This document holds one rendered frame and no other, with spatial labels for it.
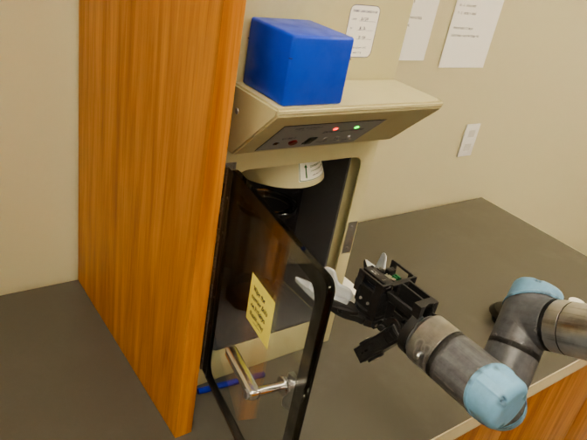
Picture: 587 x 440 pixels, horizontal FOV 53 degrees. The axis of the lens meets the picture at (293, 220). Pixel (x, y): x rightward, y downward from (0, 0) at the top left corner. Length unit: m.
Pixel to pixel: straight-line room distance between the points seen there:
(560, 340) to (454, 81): 1.16
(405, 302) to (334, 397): 0.36
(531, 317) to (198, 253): 0.47
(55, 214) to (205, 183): 0.61
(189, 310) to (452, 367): 0.37
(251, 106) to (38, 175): 0.60
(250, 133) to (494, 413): 0.47
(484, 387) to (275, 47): 0.49
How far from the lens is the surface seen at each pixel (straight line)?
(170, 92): 0.83
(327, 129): 0.87
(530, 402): 1.56
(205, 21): 0.74
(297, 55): 0.76
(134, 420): 1.08
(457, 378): 0.80
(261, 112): 0.78
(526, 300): 0.92
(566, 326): 0.87
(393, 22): 1.00
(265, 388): 0.77
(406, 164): 1.88
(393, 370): 1.27
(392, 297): 0.87
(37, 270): 1.39
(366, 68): 0.99
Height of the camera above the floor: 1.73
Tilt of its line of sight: 27 degrees down
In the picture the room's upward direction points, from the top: 11 degrees clockwise
